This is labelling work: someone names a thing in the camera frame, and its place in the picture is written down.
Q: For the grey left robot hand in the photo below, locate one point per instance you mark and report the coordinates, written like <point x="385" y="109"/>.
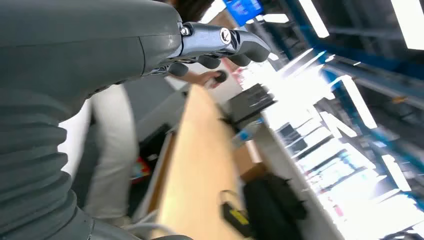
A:
<point x="73" y="49"/>

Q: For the cardboard box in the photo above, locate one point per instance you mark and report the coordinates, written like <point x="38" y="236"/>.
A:
<point x="246" y="159"/>

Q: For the blue screen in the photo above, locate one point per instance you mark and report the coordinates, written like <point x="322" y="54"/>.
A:
<point x="243" y="10"/>

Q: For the person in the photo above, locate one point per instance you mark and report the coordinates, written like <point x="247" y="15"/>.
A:
<point x="112" y="149"/>

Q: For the red packet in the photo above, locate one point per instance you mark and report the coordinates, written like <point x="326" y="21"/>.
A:
<point x="140" y="170"/>

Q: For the black device yellow label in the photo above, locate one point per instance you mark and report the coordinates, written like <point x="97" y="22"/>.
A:
<point x="236" y="217"/>

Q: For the black bag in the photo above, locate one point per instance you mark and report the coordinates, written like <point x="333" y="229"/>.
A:
<point x="271" y="212"/>

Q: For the clear bottle blue label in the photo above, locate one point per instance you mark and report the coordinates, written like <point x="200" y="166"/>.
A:
<point x="246" y="134"/>

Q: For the dark grey laptop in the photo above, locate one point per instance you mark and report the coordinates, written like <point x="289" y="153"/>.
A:
<point x="248" y="104"/>

